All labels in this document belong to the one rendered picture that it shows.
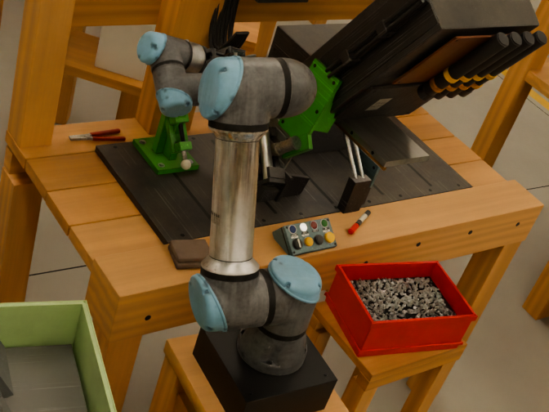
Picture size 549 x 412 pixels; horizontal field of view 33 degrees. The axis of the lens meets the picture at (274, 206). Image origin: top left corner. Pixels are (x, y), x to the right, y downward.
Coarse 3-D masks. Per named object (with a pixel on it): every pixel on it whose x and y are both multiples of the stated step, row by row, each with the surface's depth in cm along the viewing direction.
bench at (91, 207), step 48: (96, 144) 256; (432, 144) 311; (0, 192) 260; (48, 192) 233; (96, 192) 238; (0, 240) 265; (96, 240) 223; (144, 240) 228; (0, 288) 272; (480, 288) 308; (96, 336) 221
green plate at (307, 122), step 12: (312, 72) 246; (324, 72) 243; (324, 84) 242; (336, 84) 239; (324, 96) 242; (312, 108) 245; (324, 108) 242; (288, 120) 250; (300, 120) 248; (312, 120) 244; (324, 120) 247; (288, 132) 250; (300, 132) 247
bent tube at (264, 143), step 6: (264, 138) 252; (264, 144) 252; (264, 150) 251; (270, 150) 252; (264, 156) 251; (270, 156) 252; (264, 162) 251; (270, 162) 251; (264, 168) 251; (264, 174) 250
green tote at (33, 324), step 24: (0, 312) 187; (24, 312) 189; (48, 312) 192; (72, 312) 194; (0, 336) 191; (24, 336) 194; (48, 336) 196; (72, 336) 198; (96, 360) 182; (96, 384) 182; (96, 408) 182
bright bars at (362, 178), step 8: (344, 136) 255; (352, 160) 254; (360, 160) 256; (352, 168) 254; (360, 168) 256; (352, 176) 255; (360, 176) 256; (352, 184) 253; (360, 184) 254; (368, 184) 256; (344, 192) 257; (352, 192) 254; (360, 192) 257; (344, 200) 257; (352, 200) 257; (360, 200) 259; (344, 208) 258; (352, 208) 259
